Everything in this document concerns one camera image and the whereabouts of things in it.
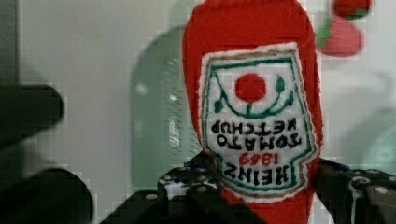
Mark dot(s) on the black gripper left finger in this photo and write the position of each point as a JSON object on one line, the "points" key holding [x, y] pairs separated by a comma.
{"points": [[190, 194]]}

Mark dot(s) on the lower black round container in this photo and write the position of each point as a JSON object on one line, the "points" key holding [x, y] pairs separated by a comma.
{"points": [[53, 196]]}

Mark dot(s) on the upper black round container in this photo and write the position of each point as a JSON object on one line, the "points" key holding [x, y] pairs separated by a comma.
{"points": [[26, 110]]}

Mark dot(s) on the dark red plush strawberry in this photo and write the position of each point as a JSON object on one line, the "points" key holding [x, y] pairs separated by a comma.
{"points": [[352, 9]]}

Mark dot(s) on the pink plush strawberry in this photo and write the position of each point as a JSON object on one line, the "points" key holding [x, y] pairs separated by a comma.
{"points": [[338, 37]]}

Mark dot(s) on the green perforated strainer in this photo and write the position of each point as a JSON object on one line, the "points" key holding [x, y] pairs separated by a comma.
{"points": [[162, 134]]}

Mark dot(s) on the black round container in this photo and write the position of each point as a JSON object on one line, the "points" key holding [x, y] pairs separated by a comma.
{"points": [[53, 196], [26, 110]]}

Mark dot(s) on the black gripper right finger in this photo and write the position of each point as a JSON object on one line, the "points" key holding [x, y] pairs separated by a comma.
{"points": [[356, 196]]}

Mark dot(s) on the red plush ketchup bottle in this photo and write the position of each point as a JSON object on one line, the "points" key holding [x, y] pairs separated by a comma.
{"points": [[253, 88]]}

